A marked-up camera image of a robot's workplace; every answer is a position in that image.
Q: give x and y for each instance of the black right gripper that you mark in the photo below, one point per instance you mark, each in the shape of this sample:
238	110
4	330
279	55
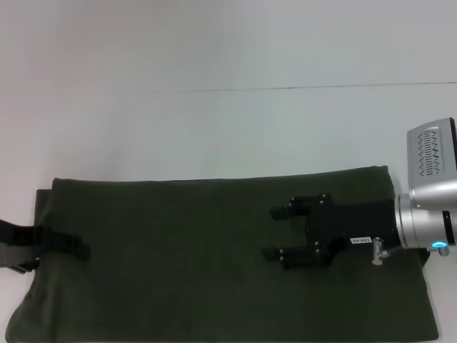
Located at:
353	221

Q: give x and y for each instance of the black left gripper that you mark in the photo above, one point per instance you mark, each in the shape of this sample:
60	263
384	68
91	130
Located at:
16	244

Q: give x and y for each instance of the dark green FREE! t-shirt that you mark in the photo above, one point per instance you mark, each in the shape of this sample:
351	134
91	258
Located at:
178	268

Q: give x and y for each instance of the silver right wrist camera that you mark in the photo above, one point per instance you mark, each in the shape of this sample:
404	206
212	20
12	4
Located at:
432	153

